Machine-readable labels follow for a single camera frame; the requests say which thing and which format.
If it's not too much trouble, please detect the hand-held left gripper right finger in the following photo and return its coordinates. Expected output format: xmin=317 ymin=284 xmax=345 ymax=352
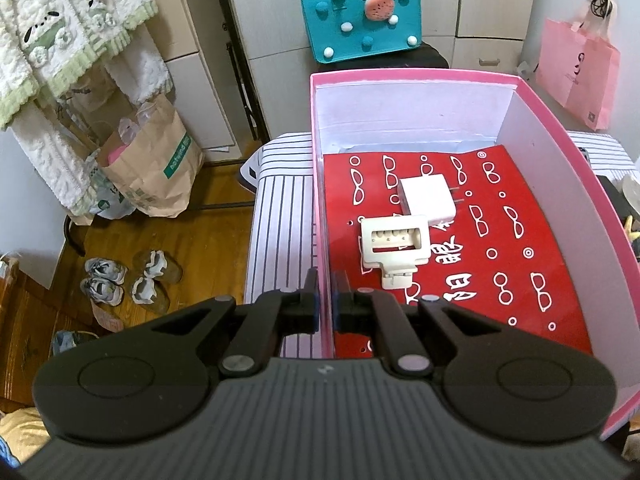
xmin=333 ymin=270 xmax=504 ymax=380

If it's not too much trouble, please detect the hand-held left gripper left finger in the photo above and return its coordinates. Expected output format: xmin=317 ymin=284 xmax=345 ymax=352
xmin=149 ymin=268 xmax=321 ymax=380

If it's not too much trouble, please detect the pink cardboard box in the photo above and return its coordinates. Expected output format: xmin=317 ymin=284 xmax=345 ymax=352
xmin=309 ymin=71 xmax=640 ymax=441

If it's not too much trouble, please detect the black square box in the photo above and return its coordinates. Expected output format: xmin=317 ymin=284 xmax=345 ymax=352
xmin=597 ymin=175 xmax=635 ymax=222

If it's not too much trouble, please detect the cream plastic clip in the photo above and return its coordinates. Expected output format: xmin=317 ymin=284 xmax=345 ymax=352
xmin=359 ymin=215 xmax=432 ymax=291

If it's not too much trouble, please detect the white charger plug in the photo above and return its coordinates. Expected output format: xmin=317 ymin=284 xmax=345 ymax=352
xmin=397 ymin=175 xmax=463 ymax=225

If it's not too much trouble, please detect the red printed paper sheet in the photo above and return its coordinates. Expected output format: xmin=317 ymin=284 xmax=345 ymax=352
xmin=322 ymin=144 xmax=596 ymax=361

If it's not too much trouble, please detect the grey white sneaker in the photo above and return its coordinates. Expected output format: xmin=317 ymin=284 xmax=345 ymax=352
xmin=85 ymin=258 xmax=126 ymax=283
xmin=80 ymin=276 xmax=123 ymax=307

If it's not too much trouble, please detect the brown paper bag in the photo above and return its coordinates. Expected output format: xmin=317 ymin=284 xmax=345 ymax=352
xmin=97 ymin=94 xmax=206 ymax=218

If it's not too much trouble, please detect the green white plastic bag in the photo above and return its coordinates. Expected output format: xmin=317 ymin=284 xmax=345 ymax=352
xmin=90 ymin=165 xmax=137 ymax=221

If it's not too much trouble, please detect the light blue shoe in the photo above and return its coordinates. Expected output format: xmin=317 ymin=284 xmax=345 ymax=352
xmin=52 ymin=330 xmax=97 ymax=357

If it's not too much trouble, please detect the teal felt handbag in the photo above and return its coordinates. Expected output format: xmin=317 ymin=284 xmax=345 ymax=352
xmin=300 ymin=0 xmax=424 ymax=65

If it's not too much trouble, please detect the yellow cloth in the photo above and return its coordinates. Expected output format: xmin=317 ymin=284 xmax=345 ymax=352
xmin=0 ymin=407 xmax=47 ymax=458

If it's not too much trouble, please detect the pink shopping bag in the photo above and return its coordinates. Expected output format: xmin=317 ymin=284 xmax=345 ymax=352
xmin=536 ymin=0 xmax=622 ymax=132

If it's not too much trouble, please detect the fluffy white green garment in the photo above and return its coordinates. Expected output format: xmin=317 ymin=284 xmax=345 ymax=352
xmin=0 ymin=0 xmax=173 ymax=213

